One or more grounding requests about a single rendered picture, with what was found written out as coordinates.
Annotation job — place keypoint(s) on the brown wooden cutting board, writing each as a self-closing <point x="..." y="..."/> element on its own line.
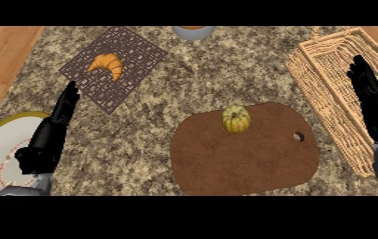
<point x="245" y="153"/>

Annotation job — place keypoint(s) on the tan wicker basket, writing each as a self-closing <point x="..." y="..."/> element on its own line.
<point x="329" y="93"/>

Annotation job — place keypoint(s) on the purple woven placemat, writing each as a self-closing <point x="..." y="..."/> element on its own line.
<point x="114" y="68"/>

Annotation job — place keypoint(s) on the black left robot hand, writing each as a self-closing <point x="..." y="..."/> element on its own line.
<point x="46" y="139"/>

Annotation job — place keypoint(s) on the orange croissant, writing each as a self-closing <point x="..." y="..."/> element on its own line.
<point x="108" y="64"/>

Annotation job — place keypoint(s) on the grey bowl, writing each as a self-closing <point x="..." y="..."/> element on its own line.
<point x="192" y="33"/>

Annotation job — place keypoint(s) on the yellow-green squash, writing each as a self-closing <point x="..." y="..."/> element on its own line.
<point x="235" y="119"/>

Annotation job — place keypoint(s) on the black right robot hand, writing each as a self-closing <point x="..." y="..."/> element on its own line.
<point x="366" y="83"/>

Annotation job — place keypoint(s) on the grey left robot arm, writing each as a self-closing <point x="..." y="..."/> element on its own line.
<point x="30" y="185"/>

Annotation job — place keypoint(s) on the white plate with yellow rim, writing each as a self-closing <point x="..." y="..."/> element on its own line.
<point x="15" y="143"/>

